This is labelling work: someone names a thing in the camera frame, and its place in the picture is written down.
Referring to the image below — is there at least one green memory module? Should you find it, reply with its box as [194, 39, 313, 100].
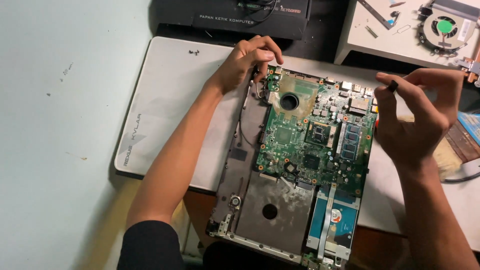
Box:
[336, 123, 362, 162]

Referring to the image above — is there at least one long grey metal strip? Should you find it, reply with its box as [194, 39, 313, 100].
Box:
[357, 0, 394, 30]

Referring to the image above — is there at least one green laptop motherboard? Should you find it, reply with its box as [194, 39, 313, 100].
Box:
[256, 65, 379, 196]

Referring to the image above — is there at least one person's right hand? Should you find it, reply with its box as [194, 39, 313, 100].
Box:
[374, 68, 466, 168]

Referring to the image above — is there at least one white flat ribbon cable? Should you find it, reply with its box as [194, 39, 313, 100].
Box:
[318, 184, 337, 259]

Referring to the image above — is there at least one person's left hand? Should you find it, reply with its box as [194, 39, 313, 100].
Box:
[209, 35, 284, 95]

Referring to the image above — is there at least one hard drive with metal bracket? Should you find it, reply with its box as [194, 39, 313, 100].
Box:
[305, 184, 361, 261]

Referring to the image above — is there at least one open grey laptop chassis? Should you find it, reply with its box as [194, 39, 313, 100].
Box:
[205, 65, 377, 270]

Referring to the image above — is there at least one white raised stand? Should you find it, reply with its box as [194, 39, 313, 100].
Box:
[334, 0, 480, 70]

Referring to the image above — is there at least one square processor chip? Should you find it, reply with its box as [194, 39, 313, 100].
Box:
[305, 121, 338, 149]

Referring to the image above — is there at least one copper heat pipe with bracket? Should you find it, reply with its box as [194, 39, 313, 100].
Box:
[452, 49, 480, 88]

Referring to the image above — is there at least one large white desk mat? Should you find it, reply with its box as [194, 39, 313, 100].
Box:
[114, 36, 480, 253]

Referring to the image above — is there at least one thick black cable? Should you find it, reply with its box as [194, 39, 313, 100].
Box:
[442, 170, 480, 184]

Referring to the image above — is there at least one wooden brush with beige bristles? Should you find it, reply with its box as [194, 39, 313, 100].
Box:
[397, 114, 480, 181]

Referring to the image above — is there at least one blue flat packet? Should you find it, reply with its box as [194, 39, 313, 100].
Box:
[457, 111, 480, 147]

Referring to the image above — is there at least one black keyboard box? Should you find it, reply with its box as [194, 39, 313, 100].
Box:
[155, 0, 312, 41]

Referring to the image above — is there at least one thin black cable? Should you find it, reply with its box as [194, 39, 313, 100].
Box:
[240, 0, 280, 22]

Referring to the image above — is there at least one laptop cooling fan green sticker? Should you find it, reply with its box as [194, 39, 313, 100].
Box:
[417, 0, 480, 54]

